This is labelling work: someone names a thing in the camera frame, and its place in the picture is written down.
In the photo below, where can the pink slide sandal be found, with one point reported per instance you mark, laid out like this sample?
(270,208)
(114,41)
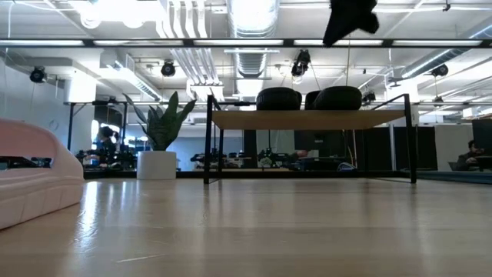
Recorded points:
(34,188)

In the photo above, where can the black monitor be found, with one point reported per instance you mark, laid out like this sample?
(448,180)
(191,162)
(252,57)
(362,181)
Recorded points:
(482,134)

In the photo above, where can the wooden shelf, black metal frame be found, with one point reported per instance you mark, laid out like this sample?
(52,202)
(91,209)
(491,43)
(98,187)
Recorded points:
(307,119)

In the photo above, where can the green snake plant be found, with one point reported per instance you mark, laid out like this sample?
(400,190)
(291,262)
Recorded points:
(165,127)

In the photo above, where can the white round plant pot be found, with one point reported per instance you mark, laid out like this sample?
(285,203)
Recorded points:
(156,165)

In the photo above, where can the silver ceiling duct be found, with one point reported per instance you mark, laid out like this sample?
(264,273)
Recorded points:
(251,23)

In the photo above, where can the black partition panel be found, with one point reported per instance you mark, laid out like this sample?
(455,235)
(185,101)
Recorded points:
(384,148)

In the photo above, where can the person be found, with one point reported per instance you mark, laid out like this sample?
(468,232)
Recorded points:
(300,154)
(469,157)
(105,148)

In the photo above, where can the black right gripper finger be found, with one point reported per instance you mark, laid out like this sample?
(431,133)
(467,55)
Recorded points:
(369,17)
(338,23)

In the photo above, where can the black overhead frame bar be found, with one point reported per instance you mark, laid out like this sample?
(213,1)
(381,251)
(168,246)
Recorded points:
(146,42)

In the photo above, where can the black ceiling spotlight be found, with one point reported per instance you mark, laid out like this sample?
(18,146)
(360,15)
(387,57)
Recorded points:
(168,69)
(440,70)
(37,74)
(300,63)

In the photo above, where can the black metal rig frame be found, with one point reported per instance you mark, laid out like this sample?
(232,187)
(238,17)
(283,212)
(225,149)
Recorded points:
(70,127)

